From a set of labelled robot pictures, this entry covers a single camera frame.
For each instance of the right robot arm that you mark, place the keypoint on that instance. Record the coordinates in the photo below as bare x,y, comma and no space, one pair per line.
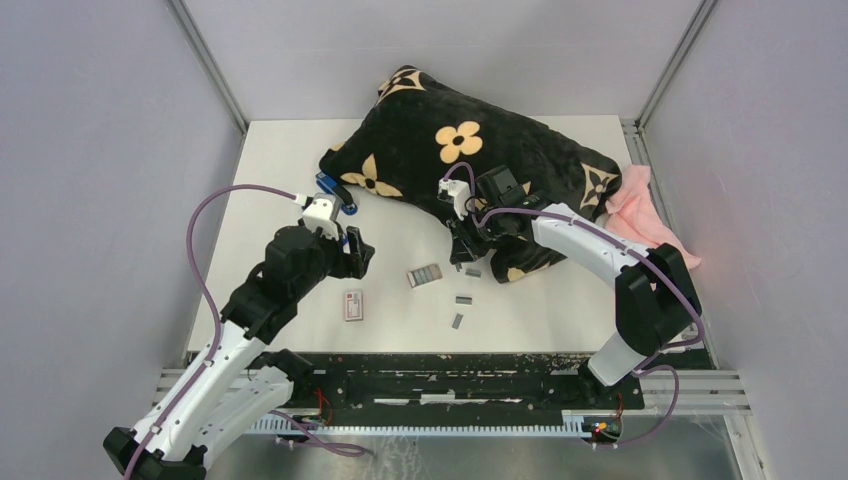
655,299

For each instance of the white cable duct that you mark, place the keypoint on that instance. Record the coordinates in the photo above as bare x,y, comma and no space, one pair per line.
424,430

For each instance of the box of staples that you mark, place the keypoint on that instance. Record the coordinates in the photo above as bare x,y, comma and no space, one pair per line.
424,275

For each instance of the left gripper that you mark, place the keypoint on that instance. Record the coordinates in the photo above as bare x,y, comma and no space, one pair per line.
356,262

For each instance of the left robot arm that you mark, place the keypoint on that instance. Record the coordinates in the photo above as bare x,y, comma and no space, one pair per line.
198,419

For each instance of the pink cloth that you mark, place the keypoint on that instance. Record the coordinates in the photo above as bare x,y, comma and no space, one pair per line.
633,216

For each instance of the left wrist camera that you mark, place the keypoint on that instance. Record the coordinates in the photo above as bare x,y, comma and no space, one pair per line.
319,214

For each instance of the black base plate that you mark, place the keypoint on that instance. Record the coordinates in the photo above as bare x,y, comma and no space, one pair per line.
454,389

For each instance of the black pillow with beige flowers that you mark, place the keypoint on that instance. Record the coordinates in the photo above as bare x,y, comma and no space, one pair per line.
420,130

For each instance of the closed red white staple box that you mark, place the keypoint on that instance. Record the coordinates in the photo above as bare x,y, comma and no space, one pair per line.
353,306

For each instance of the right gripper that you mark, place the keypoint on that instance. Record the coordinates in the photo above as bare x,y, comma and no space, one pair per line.
460,252

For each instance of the blue stapler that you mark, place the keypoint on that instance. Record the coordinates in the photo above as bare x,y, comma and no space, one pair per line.
330,186

